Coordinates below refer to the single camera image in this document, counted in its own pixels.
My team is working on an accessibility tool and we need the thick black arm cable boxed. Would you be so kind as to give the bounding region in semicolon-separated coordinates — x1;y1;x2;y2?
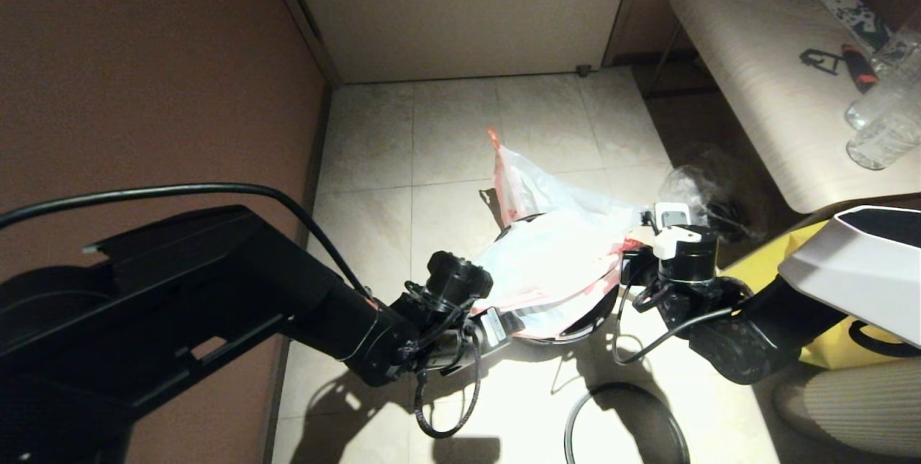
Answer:
848;320;921;359
0;183;375;299

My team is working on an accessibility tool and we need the black clip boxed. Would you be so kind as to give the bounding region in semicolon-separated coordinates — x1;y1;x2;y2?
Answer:
801;49;841;77

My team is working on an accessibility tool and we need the black round trash bin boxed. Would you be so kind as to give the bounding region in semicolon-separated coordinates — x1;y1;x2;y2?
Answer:
496;216;621;346

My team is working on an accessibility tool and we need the used red-printed trash bag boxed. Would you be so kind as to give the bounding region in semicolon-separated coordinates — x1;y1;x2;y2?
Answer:
486;127;648;231

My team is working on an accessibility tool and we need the black cylindrical left wrist motor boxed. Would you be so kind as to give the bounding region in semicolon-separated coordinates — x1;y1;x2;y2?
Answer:
426;250;494;310

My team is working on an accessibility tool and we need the new white plastic bag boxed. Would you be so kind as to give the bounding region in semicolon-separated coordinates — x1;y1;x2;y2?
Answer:
471;206;645;339

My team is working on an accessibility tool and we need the white cabinet panel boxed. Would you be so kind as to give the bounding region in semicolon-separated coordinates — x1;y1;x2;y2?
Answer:
281;0;638;85

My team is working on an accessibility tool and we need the black left wrist camera cable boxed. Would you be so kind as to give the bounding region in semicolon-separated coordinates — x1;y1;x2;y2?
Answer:
414;327;483;440

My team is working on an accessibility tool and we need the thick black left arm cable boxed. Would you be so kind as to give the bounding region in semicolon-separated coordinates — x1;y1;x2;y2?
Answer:
0;183;375;299

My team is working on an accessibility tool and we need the red black hand tool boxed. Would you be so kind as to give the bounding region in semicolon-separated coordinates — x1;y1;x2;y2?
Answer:
842;44;880;93

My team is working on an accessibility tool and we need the black metal table leg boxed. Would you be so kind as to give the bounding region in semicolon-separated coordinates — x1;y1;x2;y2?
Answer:
642;24;684;99

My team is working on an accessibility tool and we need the clear plastic bottle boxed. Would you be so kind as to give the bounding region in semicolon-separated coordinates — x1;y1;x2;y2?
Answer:
848;112;921;170
874;12;921;75
845;54;921;131

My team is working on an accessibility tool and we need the dark robot chest edge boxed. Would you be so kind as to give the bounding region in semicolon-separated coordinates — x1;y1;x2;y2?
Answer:
432;439;501;464

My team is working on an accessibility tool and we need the yellow shopping bag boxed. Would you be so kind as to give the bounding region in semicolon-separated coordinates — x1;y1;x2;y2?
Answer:
720;223;915;371

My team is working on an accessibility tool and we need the black bin rim ring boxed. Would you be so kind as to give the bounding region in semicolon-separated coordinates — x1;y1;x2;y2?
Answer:
563;381;691;464

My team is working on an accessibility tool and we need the thin black right camera cable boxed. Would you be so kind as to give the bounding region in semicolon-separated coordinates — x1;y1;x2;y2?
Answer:
612;263;735;366

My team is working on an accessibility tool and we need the beige wood-grain table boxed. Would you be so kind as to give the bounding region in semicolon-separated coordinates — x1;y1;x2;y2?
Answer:
669;0;921;214

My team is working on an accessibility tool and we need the crumpled clear plastic bag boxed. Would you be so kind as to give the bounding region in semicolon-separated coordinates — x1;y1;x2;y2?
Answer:
658;162;763;243

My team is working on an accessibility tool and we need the beige ribbed cushion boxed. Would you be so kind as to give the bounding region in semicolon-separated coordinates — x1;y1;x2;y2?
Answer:
773;363;921;459

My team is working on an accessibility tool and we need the blue white printed paper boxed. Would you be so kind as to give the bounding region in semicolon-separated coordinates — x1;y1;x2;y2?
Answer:
820;0;897;53

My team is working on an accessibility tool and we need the black cylindrical right wrist camera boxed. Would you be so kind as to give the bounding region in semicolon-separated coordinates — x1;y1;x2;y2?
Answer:
643;203;720;283

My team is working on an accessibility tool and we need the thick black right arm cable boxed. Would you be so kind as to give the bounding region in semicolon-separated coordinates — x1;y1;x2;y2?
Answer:
848;320;921;359

